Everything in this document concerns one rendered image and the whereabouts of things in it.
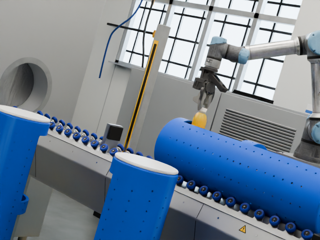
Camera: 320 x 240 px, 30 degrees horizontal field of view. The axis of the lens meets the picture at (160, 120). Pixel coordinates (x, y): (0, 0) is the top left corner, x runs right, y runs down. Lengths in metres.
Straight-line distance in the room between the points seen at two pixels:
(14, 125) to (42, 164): 0.62
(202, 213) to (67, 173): 0.93
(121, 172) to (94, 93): 5.37
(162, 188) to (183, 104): 2.64
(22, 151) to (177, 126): 0.75
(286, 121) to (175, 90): 1.12
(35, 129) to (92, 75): 4.96
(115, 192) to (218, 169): 0.48
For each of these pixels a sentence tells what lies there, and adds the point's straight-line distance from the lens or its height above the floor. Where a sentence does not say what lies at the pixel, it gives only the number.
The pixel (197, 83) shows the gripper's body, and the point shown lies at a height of 1.42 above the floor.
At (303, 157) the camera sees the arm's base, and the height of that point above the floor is 1.21.
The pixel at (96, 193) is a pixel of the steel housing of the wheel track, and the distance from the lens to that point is 3.14.
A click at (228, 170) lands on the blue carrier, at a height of 1.09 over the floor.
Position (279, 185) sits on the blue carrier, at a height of 1.11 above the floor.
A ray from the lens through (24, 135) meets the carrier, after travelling 2.91.
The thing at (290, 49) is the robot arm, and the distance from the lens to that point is 3.03.
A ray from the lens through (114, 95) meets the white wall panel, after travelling 7.47.
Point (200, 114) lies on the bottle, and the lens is 2.86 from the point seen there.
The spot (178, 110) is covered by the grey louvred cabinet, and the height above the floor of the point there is 1.18.
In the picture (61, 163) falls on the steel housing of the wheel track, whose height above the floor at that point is 0.79.
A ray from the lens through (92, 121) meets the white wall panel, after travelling 7.70.
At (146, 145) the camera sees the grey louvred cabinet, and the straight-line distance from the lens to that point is 5.22.
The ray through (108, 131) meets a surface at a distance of 3.20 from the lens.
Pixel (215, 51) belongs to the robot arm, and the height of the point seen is 1.59.
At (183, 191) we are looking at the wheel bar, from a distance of 2.76.
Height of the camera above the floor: 1.38
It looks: 4 degrees down
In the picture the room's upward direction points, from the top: 16 degrees clockwise
